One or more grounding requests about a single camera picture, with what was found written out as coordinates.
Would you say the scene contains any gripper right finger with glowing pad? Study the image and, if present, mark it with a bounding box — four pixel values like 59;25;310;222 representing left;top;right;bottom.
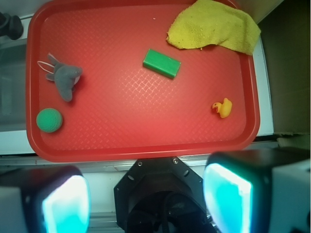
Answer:
203;147;311;233

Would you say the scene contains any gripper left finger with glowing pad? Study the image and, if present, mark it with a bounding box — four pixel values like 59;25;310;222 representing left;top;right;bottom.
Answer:
0;166;91;233

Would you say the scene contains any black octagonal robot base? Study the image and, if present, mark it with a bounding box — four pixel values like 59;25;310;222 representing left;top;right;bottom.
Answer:
114;157;216;233

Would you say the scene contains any yellow rubber duck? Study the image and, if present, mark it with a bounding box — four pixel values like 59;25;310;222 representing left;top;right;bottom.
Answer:
212;98;233;118

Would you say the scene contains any green textured ball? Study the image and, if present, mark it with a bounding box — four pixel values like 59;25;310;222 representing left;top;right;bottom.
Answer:
36;108;63;133

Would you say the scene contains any grey plush shark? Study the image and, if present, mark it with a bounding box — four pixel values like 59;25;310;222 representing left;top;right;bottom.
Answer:
37;53;83;102

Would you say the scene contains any red plastic tray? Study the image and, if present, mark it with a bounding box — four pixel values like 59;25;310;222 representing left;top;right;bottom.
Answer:
26;0;260;162

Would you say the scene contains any brown cardboard box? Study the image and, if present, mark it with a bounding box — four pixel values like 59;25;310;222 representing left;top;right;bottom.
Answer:
259;0;311;150

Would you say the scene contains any green rectangular block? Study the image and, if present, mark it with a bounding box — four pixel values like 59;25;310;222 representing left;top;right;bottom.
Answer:
142;49;181;79

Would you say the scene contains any yellow cloth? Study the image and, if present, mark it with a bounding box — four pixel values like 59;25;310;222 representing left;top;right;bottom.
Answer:
166;0;261;55

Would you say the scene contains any black knob object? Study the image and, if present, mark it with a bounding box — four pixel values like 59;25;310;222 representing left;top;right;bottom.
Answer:
0;13;24;40

